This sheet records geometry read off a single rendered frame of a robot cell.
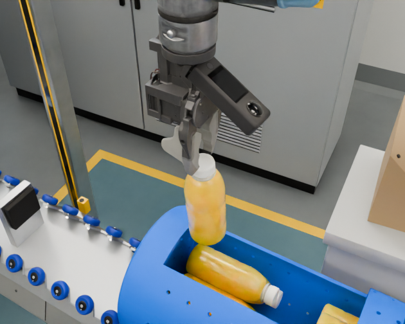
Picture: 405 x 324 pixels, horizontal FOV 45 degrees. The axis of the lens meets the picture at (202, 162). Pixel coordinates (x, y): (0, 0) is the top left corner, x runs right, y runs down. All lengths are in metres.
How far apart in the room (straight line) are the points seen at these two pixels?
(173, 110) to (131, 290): 0.39
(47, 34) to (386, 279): 1.03
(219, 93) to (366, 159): 0.69
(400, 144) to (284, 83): 1.36
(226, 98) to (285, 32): 1.61
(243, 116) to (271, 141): 1.94
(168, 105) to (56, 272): 0.72
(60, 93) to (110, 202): 1.31
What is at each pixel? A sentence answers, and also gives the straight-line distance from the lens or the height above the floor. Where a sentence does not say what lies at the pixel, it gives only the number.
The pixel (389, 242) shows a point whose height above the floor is 1.15.
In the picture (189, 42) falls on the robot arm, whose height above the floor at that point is 1.66.
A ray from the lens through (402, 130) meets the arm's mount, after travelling 1.08.
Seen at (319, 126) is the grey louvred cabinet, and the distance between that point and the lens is 2.42.
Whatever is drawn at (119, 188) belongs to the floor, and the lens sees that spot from 2.76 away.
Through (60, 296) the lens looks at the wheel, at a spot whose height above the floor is 0.96.
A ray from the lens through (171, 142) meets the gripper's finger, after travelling 0.72.
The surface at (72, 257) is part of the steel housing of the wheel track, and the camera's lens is 1.32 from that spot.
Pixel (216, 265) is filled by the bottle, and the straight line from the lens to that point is 1.01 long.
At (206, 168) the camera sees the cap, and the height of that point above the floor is 1.44.
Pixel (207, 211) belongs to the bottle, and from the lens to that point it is 0.80.
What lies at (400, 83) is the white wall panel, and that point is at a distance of 3.66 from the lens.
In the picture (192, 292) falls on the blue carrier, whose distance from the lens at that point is 0.88.
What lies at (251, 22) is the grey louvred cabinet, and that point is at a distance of 2.26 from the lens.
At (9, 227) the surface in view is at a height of 1.01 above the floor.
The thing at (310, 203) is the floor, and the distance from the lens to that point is 2.71.
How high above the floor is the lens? 1.96
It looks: 43 degrees down
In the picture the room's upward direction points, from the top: straight up
